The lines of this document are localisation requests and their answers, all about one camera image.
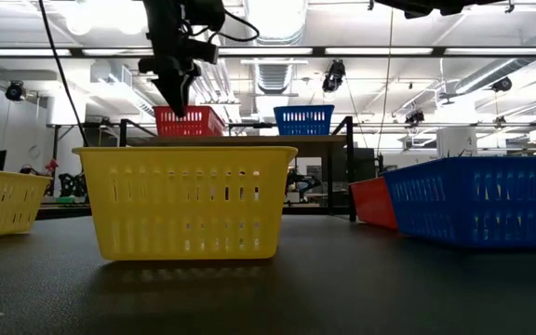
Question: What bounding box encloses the white pillar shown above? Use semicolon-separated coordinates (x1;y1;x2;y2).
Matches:
435;127;479;159

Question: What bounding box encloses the black ceiling camera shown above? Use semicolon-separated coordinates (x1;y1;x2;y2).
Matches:
4;80;28;103
489;75;514;93

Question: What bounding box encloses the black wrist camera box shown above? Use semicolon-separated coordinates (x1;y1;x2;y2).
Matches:
187;38;221;65

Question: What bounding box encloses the black overhead frame bar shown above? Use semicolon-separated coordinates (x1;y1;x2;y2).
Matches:
0;45;536;60

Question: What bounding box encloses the thin black cable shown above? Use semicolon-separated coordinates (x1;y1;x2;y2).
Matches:
37;0;89;148

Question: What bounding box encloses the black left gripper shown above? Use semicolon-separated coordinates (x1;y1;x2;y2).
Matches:
138;0;202;117

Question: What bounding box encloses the small blue plastic basket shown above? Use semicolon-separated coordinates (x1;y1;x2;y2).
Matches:
273;103;336;137

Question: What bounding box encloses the small red plastic basket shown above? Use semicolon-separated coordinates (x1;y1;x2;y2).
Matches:
152;105;228;138

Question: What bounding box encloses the wooden shelf with black frame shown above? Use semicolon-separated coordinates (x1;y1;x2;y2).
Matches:
118;115;358;223

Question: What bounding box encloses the large blue plastic basket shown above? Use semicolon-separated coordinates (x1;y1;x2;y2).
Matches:
379;155;536;250

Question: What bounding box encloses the large red plastic basket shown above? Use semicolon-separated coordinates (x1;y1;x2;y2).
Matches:
348;176;399;233

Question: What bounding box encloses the black ceiling spotlight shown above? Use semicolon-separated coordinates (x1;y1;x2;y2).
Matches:
404;108;426;126
321;59;347;94

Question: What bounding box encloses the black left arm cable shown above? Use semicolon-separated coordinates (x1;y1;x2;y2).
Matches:
202;7;261;44

